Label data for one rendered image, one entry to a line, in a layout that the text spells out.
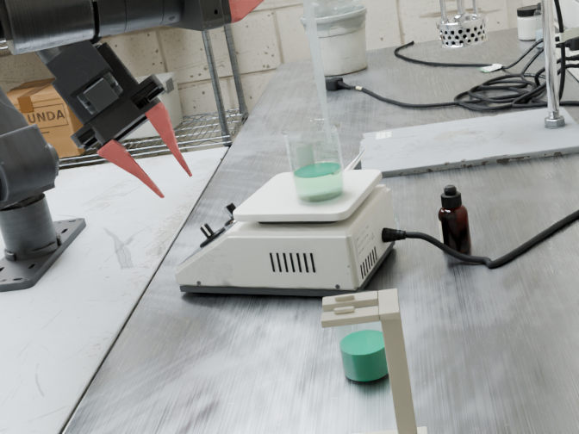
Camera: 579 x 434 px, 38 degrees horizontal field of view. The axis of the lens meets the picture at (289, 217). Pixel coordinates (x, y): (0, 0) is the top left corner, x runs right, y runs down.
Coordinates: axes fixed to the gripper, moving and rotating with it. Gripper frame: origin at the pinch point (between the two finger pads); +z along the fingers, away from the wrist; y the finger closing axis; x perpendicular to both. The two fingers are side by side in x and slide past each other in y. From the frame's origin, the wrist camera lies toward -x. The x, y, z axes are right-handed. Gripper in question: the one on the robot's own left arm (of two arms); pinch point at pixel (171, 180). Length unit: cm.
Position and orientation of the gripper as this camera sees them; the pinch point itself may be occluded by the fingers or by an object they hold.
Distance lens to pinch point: 86.3
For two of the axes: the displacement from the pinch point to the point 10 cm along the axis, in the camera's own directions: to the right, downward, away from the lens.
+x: -0.8, -0.2, 10.0
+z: 6.1, 7.9, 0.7
